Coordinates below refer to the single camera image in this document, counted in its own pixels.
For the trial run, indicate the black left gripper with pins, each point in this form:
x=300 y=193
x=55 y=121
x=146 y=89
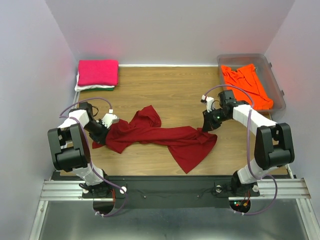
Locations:
x=101 y=138

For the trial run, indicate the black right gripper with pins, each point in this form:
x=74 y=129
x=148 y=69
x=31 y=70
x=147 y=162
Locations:
x=209 y=124

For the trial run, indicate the dark red t shirt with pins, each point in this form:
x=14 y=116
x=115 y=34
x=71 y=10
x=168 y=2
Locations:
x=187 y=145

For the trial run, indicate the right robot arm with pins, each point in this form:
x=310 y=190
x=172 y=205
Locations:
x=273 y=146

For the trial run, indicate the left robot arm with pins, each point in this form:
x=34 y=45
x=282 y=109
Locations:
x=70 y=150

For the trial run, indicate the folded green t shirt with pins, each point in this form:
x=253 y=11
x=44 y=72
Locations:
x=99 y=89

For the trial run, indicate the folded white t shirt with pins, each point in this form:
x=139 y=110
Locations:
x=78 y=88

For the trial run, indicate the orange t shirt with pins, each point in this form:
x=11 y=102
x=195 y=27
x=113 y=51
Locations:
x=247 y=79

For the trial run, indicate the folded pink t shirt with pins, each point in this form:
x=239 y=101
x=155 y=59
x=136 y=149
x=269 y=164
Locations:
x=98 y=72

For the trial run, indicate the clear plastic bin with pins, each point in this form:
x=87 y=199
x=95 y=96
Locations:
x=263 y=69

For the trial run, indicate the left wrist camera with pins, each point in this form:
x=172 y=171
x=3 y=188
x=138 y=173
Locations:
x=109 y=119

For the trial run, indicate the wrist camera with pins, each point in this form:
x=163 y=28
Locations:
x=109 y=119
x=208 y=101

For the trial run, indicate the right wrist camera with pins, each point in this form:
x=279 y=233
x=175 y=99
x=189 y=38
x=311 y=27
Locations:
x=208 y=101

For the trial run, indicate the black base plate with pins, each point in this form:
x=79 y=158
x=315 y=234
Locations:
x=169 y=192

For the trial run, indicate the aluminium rail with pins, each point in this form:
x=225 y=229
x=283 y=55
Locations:
x=60 y=190

